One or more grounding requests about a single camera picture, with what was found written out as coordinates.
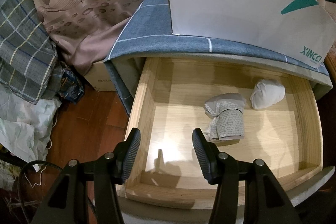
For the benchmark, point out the white rolled underwear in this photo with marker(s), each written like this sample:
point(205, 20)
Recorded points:
point(266, 93)

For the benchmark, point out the grey nightstand cabinet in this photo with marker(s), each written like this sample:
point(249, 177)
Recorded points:
point(234, 71)

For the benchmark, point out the white XINCCI shoe box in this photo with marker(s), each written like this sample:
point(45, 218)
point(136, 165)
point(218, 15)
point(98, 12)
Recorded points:
point(300, 29)

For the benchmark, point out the grey plaid fabric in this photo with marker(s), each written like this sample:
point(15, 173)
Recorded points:
point(28, 55)

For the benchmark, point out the wooden drawer grey front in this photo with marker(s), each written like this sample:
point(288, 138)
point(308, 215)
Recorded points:
point(246, 112)

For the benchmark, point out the blue checked cloth cover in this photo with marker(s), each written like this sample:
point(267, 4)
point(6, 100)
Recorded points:
point(148, 34)

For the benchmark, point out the white crumpled plastic bag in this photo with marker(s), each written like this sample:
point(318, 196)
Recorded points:
point(26, 127)

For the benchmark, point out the grey honeycomb rolled underwear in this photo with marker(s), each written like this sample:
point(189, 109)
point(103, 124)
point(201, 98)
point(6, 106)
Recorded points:
point(226, 114)

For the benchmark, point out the cardboard box on floor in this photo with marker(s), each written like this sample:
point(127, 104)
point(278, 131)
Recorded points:
point(98, 77)

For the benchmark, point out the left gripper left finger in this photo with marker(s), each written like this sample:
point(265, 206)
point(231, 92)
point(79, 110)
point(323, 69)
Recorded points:
point(125, 153)

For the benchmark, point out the wooden bed frame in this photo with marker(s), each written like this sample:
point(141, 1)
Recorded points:
point(330, 61)

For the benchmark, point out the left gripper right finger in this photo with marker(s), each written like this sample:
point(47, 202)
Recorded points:
point(207, 155)

